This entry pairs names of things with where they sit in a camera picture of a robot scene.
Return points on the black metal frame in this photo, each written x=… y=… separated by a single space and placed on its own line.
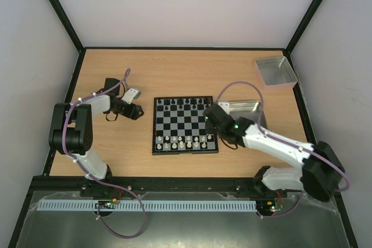
x=47 y=182

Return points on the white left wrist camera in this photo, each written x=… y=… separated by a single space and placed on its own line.
x=130 y=95

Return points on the grey slotted cable duct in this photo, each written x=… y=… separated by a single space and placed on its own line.
x=148 y=205

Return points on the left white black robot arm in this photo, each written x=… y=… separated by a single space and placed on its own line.
x=71 y=131

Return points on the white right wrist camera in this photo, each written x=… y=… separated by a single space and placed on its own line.
x=225 y=105

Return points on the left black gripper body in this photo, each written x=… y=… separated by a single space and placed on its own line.
x=132 y=114

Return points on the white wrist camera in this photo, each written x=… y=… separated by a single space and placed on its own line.
x=225 y=105
x=130 y=95

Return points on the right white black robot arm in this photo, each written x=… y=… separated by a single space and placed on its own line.
x=314 y=168

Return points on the gold tin piece tray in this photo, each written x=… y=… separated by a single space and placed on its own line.
x=250 y=109

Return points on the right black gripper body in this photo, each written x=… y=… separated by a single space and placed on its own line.
x=211 y=115

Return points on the black grey chess board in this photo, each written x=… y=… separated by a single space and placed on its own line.
x=182 y=116

